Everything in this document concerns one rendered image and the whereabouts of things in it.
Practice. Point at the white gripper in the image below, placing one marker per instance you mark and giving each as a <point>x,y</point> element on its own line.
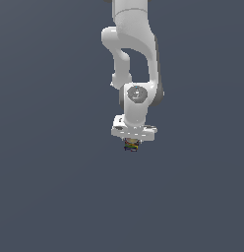
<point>134,131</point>

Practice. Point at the small multicoloured object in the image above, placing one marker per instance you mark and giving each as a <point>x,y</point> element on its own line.
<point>131,145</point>

